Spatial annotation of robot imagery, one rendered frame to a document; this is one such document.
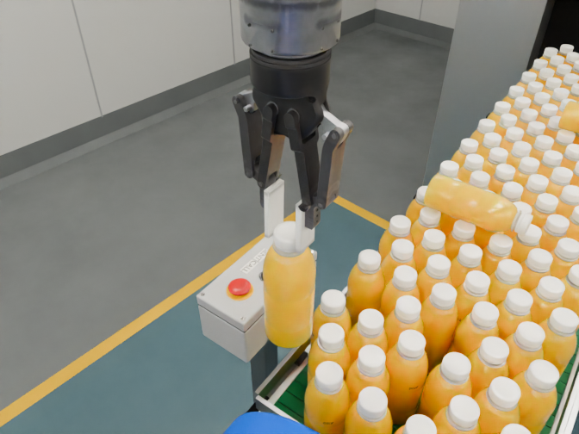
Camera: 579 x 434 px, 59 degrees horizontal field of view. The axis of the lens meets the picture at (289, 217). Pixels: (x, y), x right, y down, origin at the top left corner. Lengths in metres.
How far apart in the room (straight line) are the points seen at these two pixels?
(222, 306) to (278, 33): 0.48
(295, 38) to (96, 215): 2.52
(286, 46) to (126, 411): 1.75
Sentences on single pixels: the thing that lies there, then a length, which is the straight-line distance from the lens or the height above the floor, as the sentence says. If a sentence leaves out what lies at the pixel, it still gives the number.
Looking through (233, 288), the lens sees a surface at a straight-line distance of 0.82.
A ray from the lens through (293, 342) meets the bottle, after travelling 0.71.
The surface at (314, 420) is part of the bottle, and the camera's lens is 0.80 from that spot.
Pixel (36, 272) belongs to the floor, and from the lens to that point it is 2.68.
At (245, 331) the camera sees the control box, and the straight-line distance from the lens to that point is 0.80.
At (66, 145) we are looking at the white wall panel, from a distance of 3.47.
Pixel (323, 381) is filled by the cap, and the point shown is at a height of 1.09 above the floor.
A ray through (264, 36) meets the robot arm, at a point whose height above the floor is 1.56.
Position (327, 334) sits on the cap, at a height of 1.09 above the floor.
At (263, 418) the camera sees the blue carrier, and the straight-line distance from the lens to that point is 0.57.
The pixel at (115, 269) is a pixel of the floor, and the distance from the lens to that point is 2.55.
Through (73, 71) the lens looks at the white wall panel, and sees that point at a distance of 3.37.
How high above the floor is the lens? 1.71
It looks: 39 degrees down
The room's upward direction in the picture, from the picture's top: straight up
